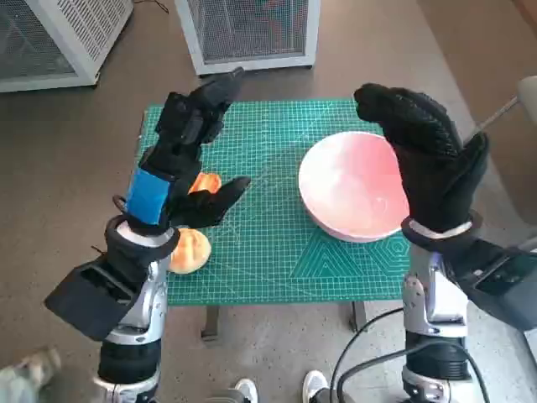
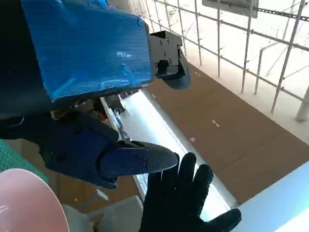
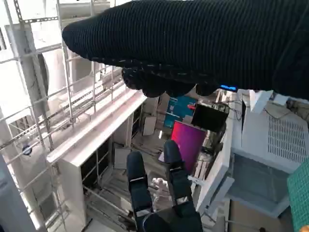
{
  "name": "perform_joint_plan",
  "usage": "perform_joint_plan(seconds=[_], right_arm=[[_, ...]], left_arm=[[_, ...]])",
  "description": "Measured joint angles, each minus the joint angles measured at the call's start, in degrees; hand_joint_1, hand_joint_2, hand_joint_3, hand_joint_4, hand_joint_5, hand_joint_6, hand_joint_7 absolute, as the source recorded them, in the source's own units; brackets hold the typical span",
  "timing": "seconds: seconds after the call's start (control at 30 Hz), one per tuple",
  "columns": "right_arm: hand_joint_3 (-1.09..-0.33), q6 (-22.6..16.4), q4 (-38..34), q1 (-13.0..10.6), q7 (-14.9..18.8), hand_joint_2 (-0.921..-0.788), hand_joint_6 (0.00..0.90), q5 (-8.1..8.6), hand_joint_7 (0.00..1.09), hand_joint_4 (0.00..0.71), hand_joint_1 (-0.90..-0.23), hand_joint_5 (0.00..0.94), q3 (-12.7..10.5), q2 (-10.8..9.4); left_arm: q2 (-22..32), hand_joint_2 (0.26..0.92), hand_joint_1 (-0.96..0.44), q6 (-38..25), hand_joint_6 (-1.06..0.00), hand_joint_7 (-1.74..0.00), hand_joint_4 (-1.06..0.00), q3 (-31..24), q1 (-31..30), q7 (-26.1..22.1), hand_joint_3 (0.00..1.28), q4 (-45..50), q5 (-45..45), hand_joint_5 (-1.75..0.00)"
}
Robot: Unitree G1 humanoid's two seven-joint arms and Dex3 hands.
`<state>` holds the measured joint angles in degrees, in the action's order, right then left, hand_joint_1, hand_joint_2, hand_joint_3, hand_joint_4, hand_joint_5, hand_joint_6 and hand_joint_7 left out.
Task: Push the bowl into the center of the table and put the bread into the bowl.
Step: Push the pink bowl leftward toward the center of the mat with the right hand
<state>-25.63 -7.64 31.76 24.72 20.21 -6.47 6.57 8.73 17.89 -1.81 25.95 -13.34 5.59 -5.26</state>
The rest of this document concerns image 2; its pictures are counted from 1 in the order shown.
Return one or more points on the pink bowl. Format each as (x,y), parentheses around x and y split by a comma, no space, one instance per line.
(24,200)

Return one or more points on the white flat panel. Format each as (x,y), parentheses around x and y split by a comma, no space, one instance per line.
(277,200)

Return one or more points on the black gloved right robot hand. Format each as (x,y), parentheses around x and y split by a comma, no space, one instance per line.
(173,200)

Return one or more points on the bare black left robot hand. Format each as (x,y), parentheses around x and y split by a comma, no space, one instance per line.
(84,48)

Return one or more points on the shiny silver metal rail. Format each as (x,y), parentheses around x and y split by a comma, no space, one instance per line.
(154,125)

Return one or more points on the white tube scaffold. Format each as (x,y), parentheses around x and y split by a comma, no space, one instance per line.
(251,31)

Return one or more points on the green cutting mat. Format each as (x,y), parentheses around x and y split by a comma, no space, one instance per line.
(12,154)

